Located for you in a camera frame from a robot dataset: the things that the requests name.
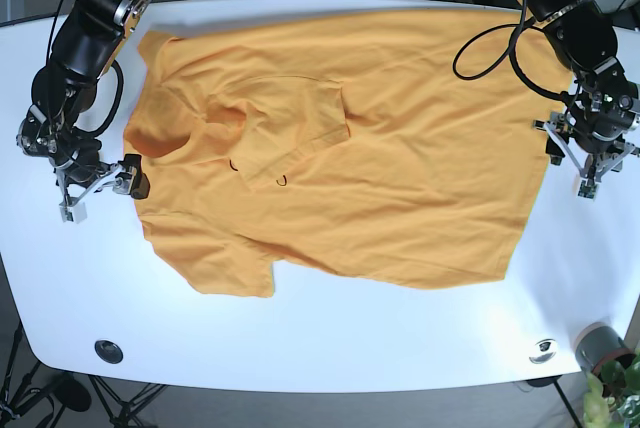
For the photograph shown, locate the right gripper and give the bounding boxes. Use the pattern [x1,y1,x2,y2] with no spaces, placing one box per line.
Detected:
[18,118,150,223]

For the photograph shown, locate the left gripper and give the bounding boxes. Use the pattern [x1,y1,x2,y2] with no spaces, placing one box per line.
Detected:
[532,88,639,199]

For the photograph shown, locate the orange yellow T-shirt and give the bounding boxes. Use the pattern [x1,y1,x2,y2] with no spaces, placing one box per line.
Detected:
[124,9,561,297]

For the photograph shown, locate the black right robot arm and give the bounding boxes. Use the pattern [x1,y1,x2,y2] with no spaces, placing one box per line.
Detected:
[16,0,152,223]

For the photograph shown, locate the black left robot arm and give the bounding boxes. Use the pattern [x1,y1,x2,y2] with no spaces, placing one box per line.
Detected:
[498,0,639,199]

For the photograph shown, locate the black table grommet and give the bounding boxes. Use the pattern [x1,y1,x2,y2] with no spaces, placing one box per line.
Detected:
[94,339,124,365]

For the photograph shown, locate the grey plant pot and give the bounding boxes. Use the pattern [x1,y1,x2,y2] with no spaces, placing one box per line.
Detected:
[572,322,635,375]

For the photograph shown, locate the silver table grommet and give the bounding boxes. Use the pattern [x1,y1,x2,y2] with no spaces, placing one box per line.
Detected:
[528,338,558,365]

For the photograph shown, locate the green potted plant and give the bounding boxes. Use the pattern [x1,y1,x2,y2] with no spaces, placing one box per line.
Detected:
[583,354,639,428]

